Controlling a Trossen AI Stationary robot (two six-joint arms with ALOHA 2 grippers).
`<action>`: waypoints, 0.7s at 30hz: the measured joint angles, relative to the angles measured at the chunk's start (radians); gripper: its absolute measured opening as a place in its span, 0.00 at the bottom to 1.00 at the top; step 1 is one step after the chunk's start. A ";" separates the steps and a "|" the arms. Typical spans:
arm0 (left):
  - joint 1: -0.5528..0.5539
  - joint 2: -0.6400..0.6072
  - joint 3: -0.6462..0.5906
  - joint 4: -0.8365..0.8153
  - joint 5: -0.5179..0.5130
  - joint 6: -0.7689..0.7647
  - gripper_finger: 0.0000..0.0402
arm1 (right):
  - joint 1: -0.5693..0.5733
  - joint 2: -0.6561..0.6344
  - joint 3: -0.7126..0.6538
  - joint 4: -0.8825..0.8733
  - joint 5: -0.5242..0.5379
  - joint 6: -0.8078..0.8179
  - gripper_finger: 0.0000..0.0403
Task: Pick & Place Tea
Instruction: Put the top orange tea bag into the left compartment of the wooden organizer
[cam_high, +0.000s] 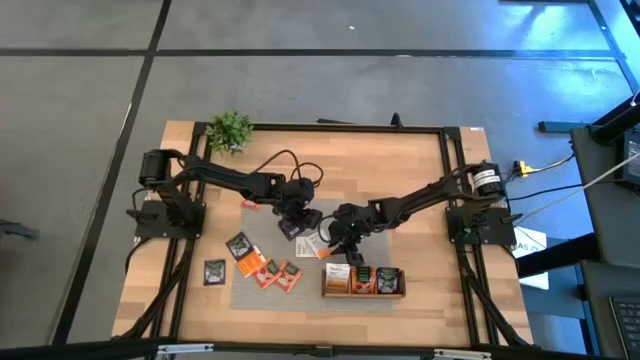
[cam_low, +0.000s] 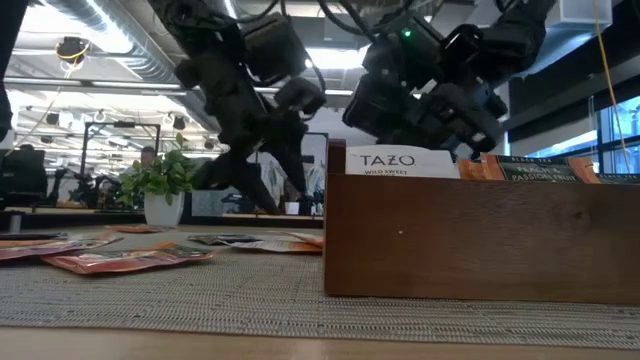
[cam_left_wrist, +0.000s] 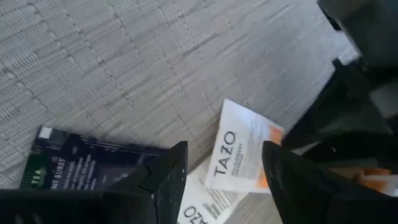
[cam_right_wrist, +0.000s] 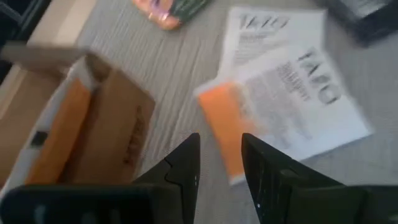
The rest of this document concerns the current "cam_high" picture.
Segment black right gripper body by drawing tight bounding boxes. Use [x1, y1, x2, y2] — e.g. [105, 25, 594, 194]
[333, 202, 384, 246]

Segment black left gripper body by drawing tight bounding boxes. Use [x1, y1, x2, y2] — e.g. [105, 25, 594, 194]
[273, 177, 317, 214]

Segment dark purple blackcurrant tea packet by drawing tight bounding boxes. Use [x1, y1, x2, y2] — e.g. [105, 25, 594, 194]
[277, 217, 305, 242]
[224, 231, 254, 261]
[375, 266, 402, 295]

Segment peach passion fruit tea packet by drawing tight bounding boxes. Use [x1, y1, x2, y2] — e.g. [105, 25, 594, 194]
[272, 258, 303, 293]
[251, 257, 284, 291]
[351, 265, 377, 295]

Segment wooden three-compartment box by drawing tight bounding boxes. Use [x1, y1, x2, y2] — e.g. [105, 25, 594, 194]
[321, 267, 407, 300]

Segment dark green tea packet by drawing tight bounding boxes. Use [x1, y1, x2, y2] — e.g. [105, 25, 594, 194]
[202, 258, 227, 287]

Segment grey woven placemat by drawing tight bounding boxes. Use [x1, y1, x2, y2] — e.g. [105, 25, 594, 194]
[229, 198, 397, 315]

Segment green plant in white pot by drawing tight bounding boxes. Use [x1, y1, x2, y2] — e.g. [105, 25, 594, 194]
[204, 109, 255, 156]

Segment white floor sign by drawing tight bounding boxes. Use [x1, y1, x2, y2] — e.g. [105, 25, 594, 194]
[510, 224, 550, 291]

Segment black desk leg beams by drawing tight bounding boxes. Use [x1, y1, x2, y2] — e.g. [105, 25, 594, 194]
[516, 232, 601, 280]

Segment teal metal bar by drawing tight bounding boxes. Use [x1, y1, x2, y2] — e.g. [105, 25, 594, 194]
[537, 120, 592, 134]

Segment dark grey desk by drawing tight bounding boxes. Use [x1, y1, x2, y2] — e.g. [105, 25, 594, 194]
[569, 124, 640, 360]

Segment dark chair base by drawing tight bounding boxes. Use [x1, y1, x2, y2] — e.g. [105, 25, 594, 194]
[0, 217, 40, 242]

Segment black diagonal stand beam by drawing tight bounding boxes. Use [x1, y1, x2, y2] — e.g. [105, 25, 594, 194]
[589, 94, 640, 146]

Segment black keyboard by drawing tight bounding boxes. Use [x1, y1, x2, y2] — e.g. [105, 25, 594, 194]
[608, 294, 640, 359]

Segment black desk monitor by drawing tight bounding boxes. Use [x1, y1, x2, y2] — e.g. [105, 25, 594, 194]
[621, 128, 640, 190]

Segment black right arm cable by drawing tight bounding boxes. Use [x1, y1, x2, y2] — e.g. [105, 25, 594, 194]
[317, 214, 341, 244]

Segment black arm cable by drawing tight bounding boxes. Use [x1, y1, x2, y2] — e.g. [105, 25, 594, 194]
[249, 148, 325, 189]
[317, 214, 341, 244]

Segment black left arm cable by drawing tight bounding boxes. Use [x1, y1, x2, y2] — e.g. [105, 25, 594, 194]
[249, 148, 325, 189]

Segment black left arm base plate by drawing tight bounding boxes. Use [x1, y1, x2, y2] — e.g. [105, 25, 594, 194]
[127, 198, 207, 240]

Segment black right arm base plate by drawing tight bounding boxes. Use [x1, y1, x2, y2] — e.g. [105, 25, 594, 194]
[446, 207, 518, 247]

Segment black cable bundle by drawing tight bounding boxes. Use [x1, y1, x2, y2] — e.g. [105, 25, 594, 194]
[119, 237, 197, 342]
[457, 243, 532, 349]

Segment silver metal bracket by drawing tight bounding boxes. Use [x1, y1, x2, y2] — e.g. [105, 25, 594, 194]
[432, 348, 494, 360]
[156, 342, 215, 356]

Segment yellow power plug cord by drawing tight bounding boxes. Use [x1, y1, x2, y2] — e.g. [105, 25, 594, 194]
[510, 153, 576, 177]

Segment black floor cable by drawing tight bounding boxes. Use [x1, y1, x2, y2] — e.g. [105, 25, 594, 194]
[504, 180, 640, 202]

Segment yellowish hanging cord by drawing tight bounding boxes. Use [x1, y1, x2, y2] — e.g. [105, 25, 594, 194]
[513, 151, 640, 227]

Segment black frame crossbar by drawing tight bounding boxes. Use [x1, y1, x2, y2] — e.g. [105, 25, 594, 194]
[0, 337, 640, 360]

